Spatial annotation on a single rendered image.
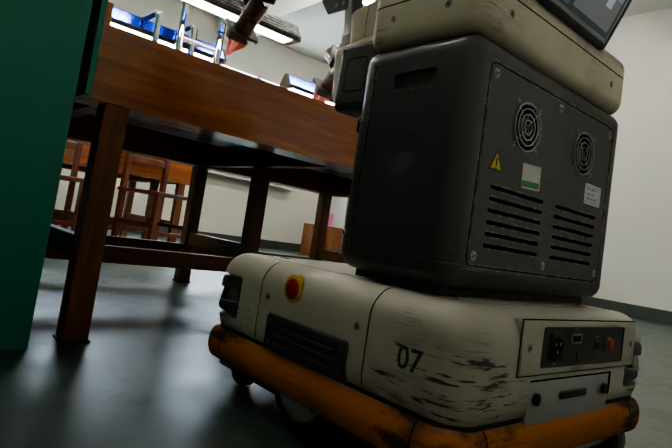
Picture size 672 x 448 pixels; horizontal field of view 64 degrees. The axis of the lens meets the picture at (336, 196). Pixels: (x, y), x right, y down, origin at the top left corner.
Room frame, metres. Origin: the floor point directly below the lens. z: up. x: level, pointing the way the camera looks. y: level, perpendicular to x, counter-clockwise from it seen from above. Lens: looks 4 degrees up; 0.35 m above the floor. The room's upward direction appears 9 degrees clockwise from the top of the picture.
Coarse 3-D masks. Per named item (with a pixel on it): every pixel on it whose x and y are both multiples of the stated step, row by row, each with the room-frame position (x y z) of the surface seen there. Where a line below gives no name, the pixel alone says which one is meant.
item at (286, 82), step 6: (282, 78) 2.68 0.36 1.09; (288, 78) 2.65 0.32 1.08; (294, 78) 2.69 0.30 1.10; (282, 84) 2.67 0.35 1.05; (288, 84) 2.64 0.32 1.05; (294, 84) 2.66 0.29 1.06; (300, 84) 2.70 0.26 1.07; (306, 84) 2.73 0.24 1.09; (312, 84) 2.77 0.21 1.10; (300, 90) 2.69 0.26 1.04; (306, 90) 2.71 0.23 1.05; (312, 90) 2.74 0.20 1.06
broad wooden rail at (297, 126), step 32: (128, 32) 1.30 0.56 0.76; (96, 64) 1.26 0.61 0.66; (128, 64) 1.31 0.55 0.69; (160, 64) 1.36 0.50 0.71; (192, 64) 1.42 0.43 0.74; (96, 96) 1.27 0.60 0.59; (128, 96) 1.32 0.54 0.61; (160, 96) 1.37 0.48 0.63; (192, 96) 1.43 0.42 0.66; (224, 96) 1.49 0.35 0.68; (256, 96) 1.55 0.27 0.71; (288, 96) 1.63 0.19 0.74; (192, 128) 1.49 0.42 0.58; (224, 128) 1.50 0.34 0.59; (256, 128) 1.56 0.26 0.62; (288, 128) 1.64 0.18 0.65; (320, 128) 1.72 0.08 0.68; (352, 128) 1.81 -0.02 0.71; (320, 160) 1.75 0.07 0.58; (352, 160) 1.82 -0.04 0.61
